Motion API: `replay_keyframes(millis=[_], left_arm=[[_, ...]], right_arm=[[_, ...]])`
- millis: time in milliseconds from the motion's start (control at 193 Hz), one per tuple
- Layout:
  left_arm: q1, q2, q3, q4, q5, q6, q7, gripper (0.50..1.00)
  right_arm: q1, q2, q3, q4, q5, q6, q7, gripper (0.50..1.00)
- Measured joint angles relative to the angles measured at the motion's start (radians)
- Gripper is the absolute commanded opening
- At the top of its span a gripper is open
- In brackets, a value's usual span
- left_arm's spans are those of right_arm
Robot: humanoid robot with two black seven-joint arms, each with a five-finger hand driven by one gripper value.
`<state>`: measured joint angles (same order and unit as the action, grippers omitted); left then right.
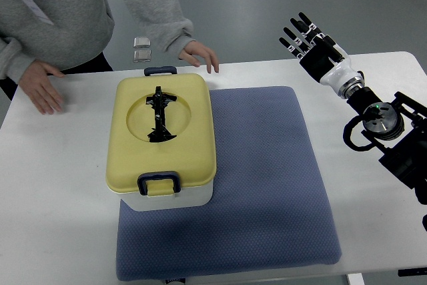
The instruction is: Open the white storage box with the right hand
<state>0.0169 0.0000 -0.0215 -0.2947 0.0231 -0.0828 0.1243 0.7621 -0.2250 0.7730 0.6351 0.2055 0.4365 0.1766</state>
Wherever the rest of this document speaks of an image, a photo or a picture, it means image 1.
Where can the person's right hand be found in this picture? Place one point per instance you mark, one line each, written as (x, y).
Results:
(36, 85)

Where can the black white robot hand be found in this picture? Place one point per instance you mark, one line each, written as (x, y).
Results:
(322, 58)

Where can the person's left hand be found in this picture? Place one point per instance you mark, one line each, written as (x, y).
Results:
(196, 49)

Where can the yellow box lid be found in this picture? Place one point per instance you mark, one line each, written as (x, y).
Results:
(162, 135)

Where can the grey sleeve right forearm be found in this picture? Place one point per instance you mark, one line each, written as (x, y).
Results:
(14, 60)

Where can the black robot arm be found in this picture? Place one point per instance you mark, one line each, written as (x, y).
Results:
(397, 129)

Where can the grey sleeve left forearm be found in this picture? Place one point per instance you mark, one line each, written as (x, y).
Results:
(163, 23)

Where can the white storage box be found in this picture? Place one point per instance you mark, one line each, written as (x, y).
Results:
(187, 197)

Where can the upper metal floor plate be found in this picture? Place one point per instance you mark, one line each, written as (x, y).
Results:
(141, 42)

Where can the grey sweatshirt torso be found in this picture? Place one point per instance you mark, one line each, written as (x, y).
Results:
(63, 33)

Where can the blue padded mat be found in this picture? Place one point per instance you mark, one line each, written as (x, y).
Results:
(269, 207)

